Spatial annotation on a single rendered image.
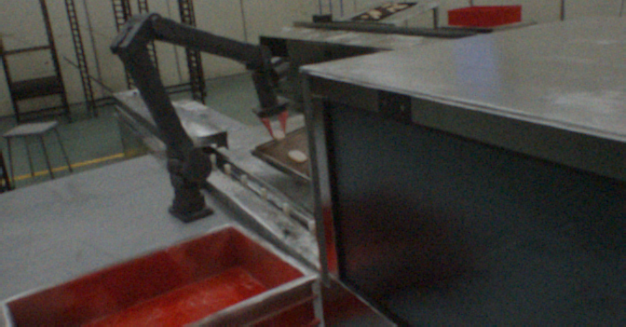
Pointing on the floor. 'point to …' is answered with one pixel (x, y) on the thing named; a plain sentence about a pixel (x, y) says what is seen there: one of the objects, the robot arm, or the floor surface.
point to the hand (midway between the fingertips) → (278, 132)
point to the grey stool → (28, 144)
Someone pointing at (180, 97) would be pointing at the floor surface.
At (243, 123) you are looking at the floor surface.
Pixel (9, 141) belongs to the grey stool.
